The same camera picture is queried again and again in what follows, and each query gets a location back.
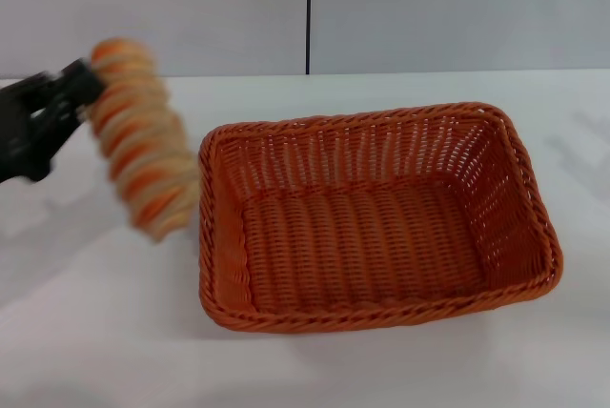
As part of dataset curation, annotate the orange cream striped twisted roll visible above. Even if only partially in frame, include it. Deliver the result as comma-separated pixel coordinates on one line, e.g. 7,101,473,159
89,36,201,245

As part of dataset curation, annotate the orange woven rectangular basket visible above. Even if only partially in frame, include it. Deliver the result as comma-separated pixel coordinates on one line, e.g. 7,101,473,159
197,101,566,336

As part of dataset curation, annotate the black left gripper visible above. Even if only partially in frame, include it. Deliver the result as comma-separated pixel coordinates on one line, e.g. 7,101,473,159
0,58,106,184

